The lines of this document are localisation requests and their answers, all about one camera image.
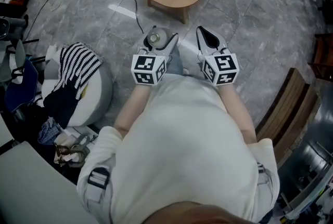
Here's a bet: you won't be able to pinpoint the black white striped knit garment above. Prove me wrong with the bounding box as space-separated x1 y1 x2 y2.
43 42 104 129

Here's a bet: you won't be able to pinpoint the grey oval bowl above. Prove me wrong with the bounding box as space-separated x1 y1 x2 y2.
0 17 10 41

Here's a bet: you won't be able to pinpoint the person's left forearm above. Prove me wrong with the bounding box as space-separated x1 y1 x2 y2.
114 82 151 138

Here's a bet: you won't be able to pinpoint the person's blue jeans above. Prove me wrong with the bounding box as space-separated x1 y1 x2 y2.
165 46 185 77

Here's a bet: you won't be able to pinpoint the person's right forearm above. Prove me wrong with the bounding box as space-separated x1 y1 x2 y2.
218 82 257 144

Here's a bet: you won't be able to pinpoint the person's white shirt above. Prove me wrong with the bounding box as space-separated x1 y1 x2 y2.
76 73 280 224

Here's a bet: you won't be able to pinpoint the wooden slatted bench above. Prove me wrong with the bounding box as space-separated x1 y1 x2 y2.
254 67 322 166

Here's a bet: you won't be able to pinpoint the blue chair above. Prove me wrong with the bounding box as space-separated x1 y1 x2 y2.
4 59 39 112

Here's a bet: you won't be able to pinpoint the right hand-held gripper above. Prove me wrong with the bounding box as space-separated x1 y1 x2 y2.
196 25 240 87

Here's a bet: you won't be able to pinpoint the grey chair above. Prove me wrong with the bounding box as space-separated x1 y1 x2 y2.
0 39 27 83

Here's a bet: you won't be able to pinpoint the grey round pouf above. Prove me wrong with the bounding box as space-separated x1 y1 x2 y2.
41 45 114 127

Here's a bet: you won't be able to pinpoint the grey shoulder strap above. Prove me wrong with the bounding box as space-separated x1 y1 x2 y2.
256 162 273 200
84 165 111 205

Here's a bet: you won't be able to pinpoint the blue checked cloth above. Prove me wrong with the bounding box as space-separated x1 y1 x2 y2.
37 117 65 144

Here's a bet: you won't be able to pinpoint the olive strap bag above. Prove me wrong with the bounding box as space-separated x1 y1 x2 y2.
53 133 94 168

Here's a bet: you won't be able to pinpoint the dark wooden chair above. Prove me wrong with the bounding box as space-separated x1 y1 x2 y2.
308 32 333 82

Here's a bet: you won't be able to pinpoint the clear glass cup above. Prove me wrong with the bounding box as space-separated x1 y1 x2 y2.
146 27 173 49

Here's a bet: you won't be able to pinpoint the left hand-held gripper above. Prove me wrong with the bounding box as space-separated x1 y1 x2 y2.
131 32 179 86

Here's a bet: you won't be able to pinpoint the black clothing pile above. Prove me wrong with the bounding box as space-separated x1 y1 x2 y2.
12 103 53 138

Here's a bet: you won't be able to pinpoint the grey metal machine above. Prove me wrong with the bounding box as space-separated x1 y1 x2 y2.
277 93 333 224

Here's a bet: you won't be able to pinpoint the white counter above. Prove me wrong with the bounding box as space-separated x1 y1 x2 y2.
0 141 98 224

